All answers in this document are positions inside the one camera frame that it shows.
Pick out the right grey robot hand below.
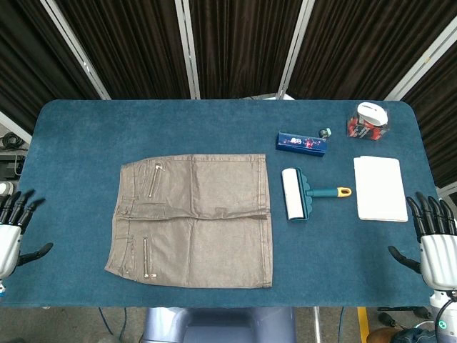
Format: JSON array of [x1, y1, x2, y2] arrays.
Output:
[[388, 191, 457, 291]]

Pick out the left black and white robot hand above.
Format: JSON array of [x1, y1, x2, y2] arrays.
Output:
[[0, 189, 54, 281]]

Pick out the teal lint roller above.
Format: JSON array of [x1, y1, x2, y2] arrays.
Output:
[[281, 166, 353, 225]]

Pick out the brown shiny skirt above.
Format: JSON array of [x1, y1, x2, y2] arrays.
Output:
[[104, 154, 274, 289]]

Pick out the grey equipment box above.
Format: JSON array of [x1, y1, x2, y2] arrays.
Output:
[[0, 153, 26, 179]]

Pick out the dark blue bag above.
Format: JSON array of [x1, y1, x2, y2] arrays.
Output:
[[395, 327, 437, 343]]

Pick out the white flat pad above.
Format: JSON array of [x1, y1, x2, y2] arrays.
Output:
[[353, 156, 408, 223]]

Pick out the brown round object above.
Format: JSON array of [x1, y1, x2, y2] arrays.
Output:
[[367, 328, 397, 343]]

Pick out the white table leg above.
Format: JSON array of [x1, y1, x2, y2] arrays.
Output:
[[312, 306, 322, 343]]

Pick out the clear box with red contents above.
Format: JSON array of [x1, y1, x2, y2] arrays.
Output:
[[345, 109, 390, 142]]

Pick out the white computer mouse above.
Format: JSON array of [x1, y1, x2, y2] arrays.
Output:
[[357, 101, 388, 126]]

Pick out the navy printed rectangular box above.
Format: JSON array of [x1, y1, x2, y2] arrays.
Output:
[[274, 131, 328, 157]]

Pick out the blue-grey robot torso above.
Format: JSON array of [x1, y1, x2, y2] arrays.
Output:
[[141, 306, 297, 343]]

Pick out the blue felt table cloth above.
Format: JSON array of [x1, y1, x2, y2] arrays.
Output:
[[0, 99, 457, 309]]

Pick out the dark folding screen white frames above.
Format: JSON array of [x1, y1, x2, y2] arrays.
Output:
[[0, 0, 457, 189]]

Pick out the black cable coil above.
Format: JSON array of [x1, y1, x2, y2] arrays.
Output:
[[0, 131, 26, 151]]

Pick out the thin blue cable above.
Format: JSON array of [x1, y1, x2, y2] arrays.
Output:
[[119, 307, 130, 340], [98, 307, 115, 337]]

